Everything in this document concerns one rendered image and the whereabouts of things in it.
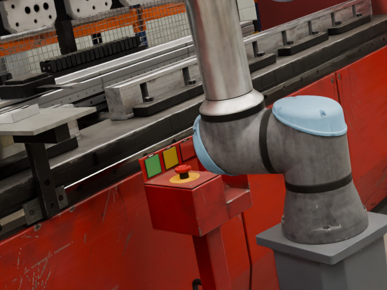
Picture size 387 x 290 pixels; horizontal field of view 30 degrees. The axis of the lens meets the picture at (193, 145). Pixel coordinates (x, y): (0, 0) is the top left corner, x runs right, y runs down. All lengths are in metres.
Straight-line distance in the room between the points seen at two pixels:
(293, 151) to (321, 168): 0.05
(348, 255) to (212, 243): 0.61
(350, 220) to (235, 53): 0.34
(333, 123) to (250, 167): 0.17
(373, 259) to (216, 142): 0.33
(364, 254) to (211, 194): 0.51
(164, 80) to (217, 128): 0.91
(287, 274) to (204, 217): 0.41
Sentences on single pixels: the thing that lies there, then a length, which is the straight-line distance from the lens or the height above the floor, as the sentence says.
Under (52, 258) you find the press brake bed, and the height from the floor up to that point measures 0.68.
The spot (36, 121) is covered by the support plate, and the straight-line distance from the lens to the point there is 1.56.
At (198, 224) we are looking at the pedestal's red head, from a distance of 1.65.
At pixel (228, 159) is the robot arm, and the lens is 1.26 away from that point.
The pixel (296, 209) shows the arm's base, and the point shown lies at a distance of 1.24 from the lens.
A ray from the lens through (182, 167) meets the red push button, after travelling 1.68.
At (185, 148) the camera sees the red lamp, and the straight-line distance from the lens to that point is 1.81.
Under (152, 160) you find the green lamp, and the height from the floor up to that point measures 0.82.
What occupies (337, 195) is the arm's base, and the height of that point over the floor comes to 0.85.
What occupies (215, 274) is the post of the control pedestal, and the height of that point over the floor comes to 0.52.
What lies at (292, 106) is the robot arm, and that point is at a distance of 1.22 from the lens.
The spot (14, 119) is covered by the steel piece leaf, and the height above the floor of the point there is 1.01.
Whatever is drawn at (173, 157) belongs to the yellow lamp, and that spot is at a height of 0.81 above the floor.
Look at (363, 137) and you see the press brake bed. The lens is 3.00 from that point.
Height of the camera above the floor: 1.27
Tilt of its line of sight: 14 degrees down
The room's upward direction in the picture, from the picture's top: 11 degrees counter-clockwise
